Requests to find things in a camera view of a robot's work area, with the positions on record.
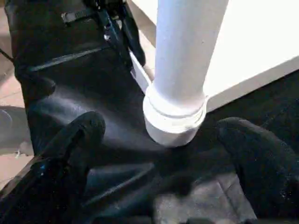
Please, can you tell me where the white plastic table leg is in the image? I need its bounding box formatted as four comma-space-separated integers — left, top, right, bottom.
146, 0, 230, 117

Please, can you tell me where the black table mat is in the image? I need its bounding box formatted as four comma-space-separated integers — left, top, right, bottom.
4, 0, 299, 224

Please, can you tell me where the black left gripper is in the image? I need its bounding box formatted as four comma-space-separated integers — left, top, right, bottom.
83, 0, 147, 70

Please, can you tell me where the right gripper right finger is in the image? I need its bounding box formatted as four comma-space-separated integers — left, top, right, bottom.
216, 117, 299, 224

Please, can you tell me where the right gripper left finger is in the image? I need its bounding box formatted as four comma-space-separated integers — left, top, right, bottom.
0, 111, 107, 224

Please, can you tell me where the white plastic table top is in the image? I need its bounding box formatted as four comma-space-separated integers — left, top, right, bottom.
127, 0, 299, 148

